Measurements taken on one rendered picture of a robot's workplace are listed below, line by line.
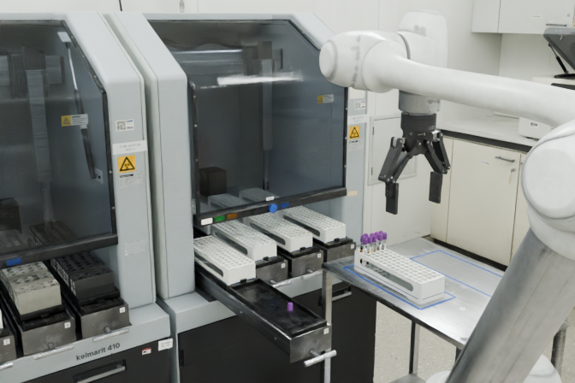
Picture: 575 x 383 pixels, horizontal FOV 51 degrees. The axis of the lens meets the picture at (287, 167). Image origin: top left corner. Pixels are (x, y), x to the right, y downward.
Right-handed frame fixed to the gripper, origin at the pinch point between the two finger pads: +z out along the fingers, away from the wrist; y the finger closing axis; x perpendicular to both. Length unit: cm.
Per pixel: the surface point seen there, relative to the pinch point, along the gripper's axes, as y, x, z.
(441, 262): 51, 33, 38
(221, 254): -11, 71, 34
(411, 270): 27.1, 24.4, 32.2
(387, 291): 20, 27, 38
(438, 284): 29.1, 16.0, 33.8
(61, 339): -63, 66, 45
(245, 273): -9, 59, 37
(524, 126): 220, 120, 24
